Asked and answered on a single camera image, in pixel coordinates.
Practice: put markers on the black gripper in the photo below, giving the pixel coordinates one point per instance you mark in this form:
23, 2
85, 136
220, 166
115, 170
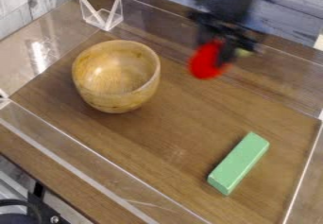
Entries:
224, 25

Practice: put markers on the red toy strawberry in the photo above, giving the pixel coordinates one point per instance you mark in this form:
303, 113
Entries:
207, 63

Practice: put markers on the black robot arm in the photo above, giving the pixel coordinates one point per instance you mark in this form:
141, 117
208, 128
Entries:
220, 5

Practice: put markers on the clear acrylic tray walls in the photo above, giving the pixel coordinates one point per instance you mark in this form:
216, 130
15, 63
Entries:
133, 167

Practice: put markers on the wooden bowl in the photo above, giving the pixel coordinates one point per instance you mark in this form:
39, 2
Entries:
116, 75

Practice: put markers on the green rectangular block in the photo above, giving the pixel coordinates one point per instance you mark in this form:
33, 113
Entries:
236, 164

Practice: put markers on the black clamp under table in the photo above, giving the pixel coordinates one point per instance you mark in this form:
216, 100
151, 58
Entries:
35, 211

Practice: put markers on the clear acrylic corner bracket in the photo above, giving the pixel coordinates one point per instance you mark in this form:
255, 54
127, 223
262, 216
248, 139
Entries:
103, 19

